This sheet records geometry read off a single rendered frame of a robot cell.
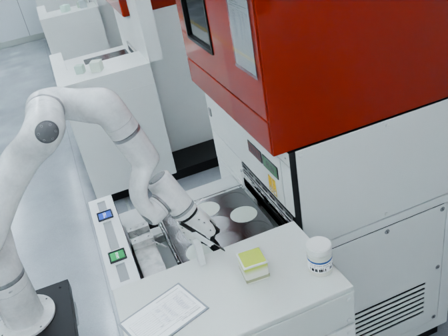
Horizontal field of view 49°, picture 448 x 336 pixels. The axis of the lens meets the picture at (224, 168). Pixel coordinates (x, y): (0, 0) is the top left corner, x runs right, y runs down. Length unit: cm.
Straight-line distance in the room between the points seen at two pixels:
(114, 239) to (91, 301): 130
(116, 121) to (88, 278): 194
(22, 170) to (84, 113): 22
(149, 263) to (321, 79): 84
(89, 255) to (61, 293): 159
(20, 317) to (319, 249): 93
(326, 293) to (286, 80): 60
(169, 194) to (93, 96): 39
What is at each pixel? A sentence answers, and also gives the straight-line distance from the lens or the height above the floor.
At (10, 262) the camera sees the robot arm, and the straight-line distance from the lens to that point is 160.
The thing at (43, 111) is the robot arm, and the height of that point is 154.
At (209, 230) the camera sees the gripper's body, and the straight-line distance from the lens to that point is 161.
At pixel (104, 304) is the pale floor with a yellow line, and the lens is 299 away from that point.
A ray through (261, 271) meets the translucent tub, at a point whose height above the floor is 100.
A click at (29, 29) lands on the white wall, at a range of 948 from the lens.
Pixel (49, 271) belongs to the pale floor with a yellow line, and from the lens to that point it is 339.
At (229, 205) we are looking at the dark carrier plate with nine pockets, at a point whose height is 90.
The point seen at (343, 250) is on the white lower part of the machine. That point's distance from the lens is 186.
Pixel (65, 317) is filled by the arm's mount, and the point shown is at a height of 86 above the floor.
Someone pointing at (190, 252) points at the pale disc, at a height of 90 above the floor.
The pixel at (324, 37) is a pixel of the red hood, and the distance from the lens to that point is 145.
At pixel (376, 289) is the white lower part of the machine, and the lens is 210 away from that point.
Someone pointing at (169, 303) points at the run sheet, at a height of 97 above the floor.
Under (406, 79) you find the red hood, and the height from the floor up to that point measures 134.
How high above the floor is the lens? 198
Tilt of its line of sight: 31 degrees down
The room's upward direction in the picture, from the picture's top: 11 degrees counter-clockwise
